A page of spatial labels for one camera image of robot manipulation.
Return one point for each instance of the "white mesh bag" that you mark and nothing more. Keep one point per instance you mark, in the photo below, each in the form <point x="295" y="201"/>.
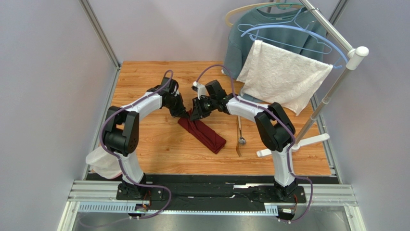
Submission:
<point x="103" y="163"/>

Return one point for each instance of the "silver metal spoon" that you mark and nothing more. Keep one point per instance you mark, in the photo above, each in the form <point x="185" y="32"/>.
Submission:
<point x="241" y="139"/>

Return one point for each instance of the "light blue clothes hanger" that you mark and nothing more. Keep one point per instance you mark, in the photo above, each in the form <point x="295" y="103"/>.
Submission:
<point x="297" y="31"/>

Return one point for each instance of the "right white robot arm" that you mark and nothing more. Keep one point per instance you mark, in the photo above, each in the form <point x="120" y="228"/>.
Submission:
<point x="274" y="127"/>

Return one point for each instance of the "white towel on hanger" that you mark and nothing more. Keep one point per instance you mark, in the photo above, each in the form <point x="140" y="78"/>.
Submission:
<point x="272" y="74"/>

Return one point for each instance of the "teal sweatshirt on hanger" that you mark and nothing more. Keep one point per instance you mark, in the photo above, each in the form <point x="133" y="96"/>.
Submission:
<point x="274" y="62"/>

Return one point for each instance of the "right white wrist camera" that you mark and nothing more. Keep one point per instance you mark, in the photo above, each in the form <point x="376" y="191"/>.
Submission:
<point x="200" y="89"/>

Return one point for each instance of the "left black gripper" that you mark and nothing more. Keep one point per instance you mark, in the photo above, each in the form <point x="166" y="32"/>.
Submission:
<point x="180" y="112"/>

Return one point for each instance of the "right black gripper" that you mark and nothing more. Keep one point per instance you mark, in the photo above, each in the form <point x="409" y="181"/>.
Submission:
<point x="198" y="111"/>

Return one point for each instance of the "aluminium frame rail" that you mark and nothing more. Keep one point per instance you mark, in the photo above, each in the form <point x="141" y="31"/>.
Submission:
<point x="86" y="5"/>

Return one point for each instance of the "dark red cloth napkin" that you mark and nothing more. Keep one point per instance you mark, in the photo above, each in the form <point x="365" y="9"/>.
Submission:
<point x="202" y="132"/>

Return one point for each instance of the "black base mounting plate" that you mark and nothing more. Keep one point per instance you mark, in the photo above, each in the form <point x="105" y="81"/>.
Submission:
<point x="208" y="193"/>

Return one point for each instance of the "beige wooden hanger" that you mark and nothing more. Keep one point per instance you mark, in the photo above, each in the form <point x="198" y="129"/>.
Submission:
<point x="245" y="8"/>

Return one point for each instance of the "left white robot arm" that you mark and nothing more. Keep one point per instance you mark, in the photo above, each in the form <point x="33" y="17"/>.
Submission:
<point x="120" y="132"/>

